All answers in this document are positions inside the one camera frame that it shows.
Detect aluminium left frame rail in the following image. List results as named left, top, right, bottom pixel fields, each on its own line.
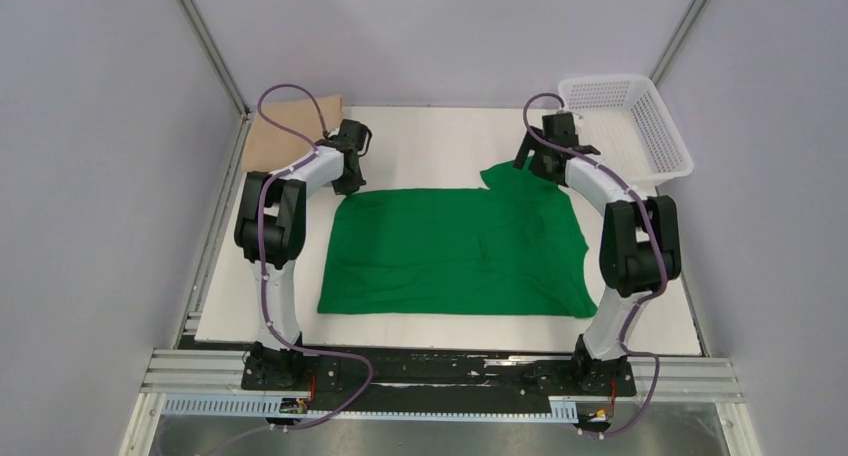
left=176, top=0, right=250, bottom=119

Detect beige folded t shirt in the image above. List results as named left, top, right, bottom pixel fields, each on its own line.
left=241, top=94, right=344, bottom=172

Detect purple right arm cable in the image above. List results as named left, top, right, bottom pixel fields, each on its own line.
left=521, top=92, right=670, bottom=440

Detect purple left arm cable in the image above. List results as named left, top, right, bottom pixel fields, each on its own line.
left=155, top=83, right=376, bottom=456

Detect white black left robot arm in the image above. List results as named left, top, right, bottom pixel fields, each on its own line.
left=234, top=119, right=372, bottom=389

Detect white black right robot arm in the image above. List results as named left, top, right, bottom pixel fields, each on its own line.
left=513, top=110, right=682, bottom=394

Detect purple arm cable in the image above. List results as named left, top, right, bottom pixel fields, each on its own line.
left=521, top=92, right=670, bottom=440
left=155, top=83, right=376, bottom=456

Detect white slotted cable duct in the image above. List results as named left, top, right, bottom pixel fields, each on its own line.
left=160, top=394, right=578, bottom=423

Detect green t shirt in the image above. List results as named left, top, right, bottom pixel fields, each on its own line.
left=317, top=162, right=597, bottom=319

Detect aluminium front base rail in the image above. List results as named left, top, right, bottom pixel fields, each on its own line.
left=140, top=350, right=745, bottom=404

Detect aluminium frame rail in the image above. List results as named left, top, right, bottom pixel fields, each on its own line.
left=176, top=0, right=250, bottom=119
left=649, top=0, right=710, bottom=86

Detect aluminium right frame rail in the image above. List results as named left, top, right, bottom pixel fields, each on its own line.
left=649, top=0, right=710, bottom=86

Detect white plastic basket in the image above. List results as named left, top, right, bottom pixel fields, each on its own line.
left=557, top=74, right=694, bottom=187

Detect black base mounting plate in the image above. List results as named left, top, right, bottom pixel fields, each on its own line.
left=239, top=344, right=639, bottom=416

